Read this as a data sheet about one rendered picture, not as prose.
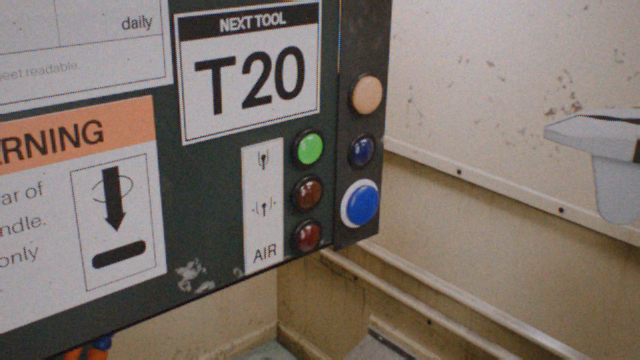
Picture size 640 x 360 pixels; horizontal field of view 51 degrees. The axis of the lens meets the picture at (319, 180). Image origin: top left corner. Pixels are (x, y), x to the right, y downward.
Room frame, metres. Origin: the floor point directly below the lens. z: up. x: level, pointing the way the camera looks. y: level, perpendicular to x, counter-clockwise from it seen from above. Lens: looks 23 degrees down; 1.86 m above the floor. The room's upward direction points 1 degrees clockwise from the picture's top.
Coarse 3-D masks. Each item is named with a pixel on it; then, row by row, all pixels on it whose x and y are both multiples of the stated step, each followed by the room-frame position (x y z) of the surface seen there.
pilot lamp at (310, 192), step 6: (312, 180) 0.40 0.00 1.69; (306, 186) 0.39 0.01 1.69; (312, 186) 0.40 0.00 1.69; (318, 186) 0.40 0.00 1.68; (300, 192) 0.39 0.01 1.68; (306, 192) 0.39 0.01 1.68; (312, 192) 0.40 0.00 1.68; (318, 192) 0.40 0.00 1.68; (300, 198) 0.39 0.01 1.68; (306, 198) 0.39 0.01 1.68; (312, 198) 0.40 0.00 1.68; (318, 198) 0.40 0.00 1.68; (300, 204) 0.39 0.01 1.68; (306, 204) 0.39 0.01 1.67; (312, 204) 0.40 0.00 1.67
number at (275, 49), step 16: (240, 48) 0.37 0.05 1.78; (256, 48) 0.37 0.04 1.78; (272, 48) 0.38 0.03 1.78; (288, 48) 0.39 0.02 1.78; (304, 48) 0.40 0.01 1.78; (240, 64) 0.37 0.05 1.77; (256, 64) 0.37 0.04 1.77; (272, 64) 0.38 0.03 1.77; (288, 64) 0.39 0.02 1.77; (304, 64) 0.40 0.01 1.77; (240, 80) 0.37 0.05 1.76; (256, 80) 0.37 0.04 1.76; (272, 80) 0.38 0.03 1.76; (288, 80) 0.39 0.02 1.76; (304, 80) 0.40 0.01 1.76; (240, 96) 0.37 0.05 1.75; (256, 96) 0.37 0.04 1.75; (272, 96) 0.38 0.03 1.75; (288, 96) 0.39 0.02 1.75; (304, 96) 0.40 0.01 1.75; (240, 112) 0.37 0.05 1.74; (256, 112) 0.37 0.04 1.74
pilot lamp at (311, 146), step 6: (306, 138) 0.39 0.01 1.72; (312, 138) 0.40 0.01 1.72; (318, 138) 0.40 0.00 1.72; (300, 144) 0.39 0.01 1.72; (306, 144) 0.39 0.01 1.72; (312, 144) 0.40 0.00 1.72; (318, 144) 0.40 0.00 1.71; (300, 150) 0.39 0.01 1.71; (306, 150) 0.39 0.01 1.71; (312, 150) 0.39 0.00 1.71; (318, 150) 0.40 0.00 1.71; (300, 156) 0.39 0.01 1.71; (306, 156) 0.39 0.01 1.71; (312, 156) 0.40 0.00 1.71; (318, 156) 0.40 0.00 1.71; (306, 162) 0.39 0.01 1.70
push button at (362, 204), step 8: (368, 184) 0.43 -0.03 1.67; (352, 192) 0.42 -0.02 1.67; (360, 192) 0.42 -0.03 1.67; (368, 192) 0.43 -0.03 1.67; (376, 192) 0.43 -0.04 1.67; (352, 200) 0.42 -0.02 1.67; (360, 200) 0.42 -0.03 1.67; (368, 200) 0.43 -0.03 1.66; (376, 200) 0.43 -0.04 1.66; (352, 208) 0.42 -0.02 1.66; (360, 208) 0.42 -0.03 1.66; (368, 208) 0.43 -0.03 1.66; (376, 208) 0.43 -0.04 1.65; (352, 216) 0.42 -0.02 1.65; (360, 216) 0.42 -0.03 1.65; (368, 216) 0.43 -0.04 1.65; (360, 224) 0.42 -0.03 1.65
